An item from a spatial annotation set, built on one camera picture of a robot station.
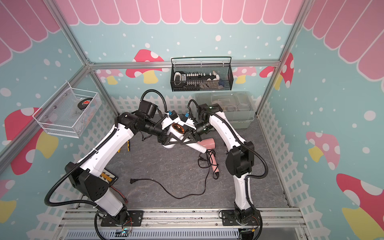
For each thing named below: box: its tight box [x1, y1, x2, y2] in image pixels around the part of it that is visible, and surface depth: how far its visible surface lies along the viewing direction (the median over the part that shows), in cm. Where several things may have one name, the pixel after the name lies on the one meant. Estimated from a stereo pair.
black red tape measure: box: [77, 97, 93, 110], surface depth 80 cm
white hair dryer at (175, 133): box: [162, 123, 208, 154], surface depth 69 cm
